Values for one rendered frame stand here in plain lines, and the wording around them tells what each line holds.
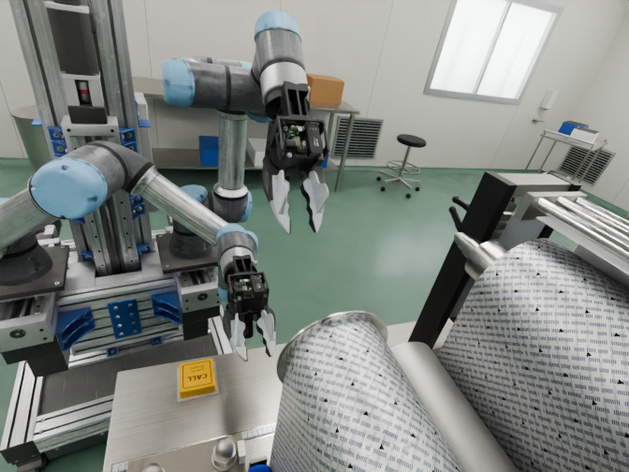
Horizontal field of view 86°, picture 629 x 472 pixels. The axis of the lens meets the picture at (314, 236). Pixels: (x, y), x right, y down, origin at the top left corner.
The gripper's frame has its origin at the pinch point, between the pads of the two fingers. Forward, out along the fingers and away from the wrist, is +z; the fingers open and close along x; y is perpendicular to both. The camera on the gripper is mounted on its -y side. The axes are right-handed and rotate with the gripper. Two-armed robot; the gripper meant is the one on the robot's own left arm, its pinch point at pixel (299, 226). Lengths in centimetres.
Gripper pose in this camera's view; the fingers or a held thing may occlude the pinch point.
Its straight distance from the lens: 50.9
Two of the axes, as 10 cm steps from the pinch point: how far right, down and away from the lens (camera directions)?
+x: 9.3, -0.5, 3.5
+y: 3.3, -2.8, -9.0
